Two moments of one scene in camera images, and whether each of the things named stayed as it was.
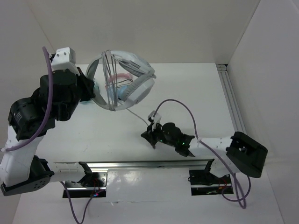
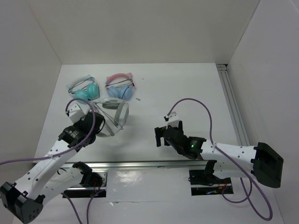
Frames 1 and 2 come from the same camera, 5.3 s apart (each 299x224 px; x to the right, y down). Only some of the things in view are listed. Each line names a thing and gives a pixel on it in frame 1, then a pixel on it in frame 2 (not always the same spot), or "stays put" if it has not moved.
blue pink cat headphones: x=117 y=84 stays put
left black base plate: x=94 y=185 stays put
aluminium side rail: x=231 y=98 stays put
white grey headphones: x=140 y=84 -> x=115 y=111
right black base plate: x=203 y=182 stays put
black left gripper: x=88 y=85 -> x=77 y=124
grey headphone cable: x=110 y=65 -> x=107 y=115
